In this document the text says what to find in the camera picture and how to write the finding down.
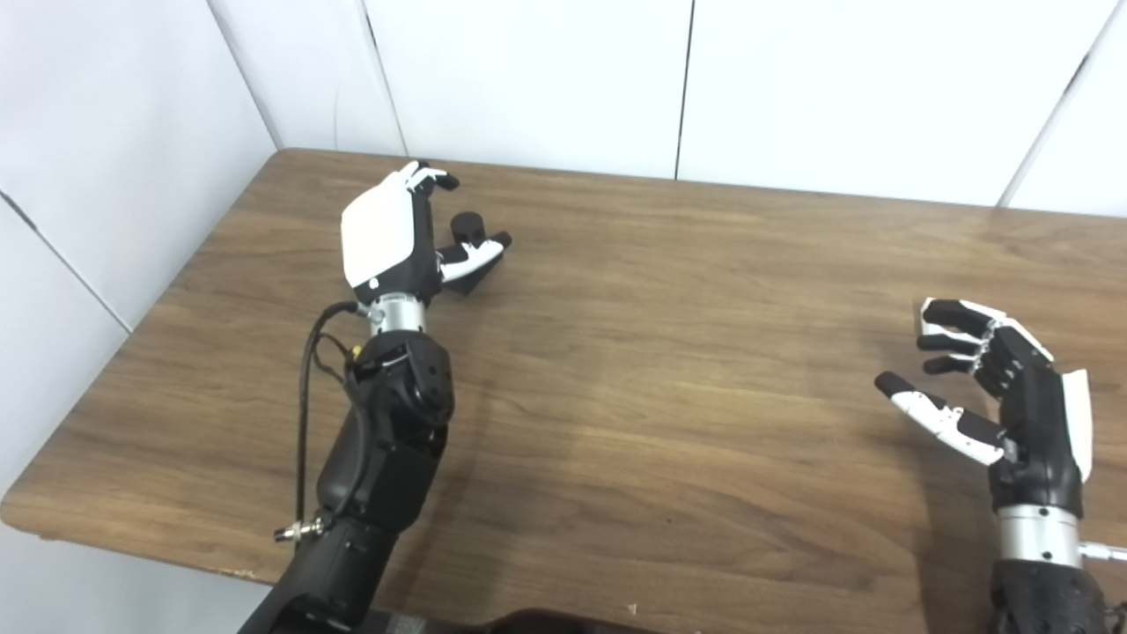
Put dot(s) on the white square piece with hole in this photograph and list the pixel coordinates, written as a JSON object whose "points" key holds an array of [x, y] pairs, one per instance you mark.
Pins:
{"points": [[924, 310]]}

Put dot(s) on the white and black right hand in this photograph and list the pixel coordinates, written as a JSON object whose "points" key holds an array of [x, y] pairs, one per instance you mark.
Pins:
{"points": [[1039, 431]]}

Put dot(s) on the black peg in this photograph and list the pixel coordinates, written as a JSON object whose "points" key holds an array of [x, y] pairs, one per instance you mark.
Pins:
{"points": [[467, 227]]}

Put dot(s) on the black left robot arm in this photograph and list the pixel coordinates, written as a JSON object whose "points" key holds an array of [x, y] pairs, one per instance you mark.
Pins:
{"points": [[387, 458]]}

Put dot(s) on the white and black left hand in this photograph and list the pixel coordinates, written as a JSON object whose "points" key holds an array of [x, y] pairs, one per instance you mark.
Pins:
{"points": [[379, 229]]}

